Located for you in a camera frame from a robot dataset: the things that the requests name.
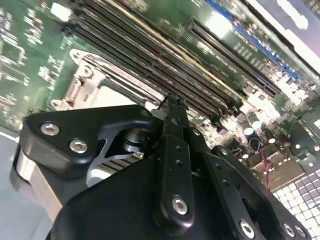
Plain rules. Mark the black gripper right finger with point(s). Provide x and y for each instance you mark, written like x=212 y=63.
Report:
x=228 y=197

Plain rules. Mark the metal frame socket cover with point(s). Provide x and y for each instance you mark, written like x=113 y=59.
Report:
x=135 y=91

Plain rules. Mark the silver CPU plate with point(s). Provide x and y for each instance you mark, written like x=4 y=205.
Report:
x=117 y=98

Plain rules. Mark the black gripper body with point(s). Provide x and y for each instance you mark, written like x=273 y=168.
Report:
x=112 y=212

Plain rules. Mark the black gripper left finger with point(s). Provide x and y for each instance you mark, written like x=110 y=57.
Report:
x=177 y=175

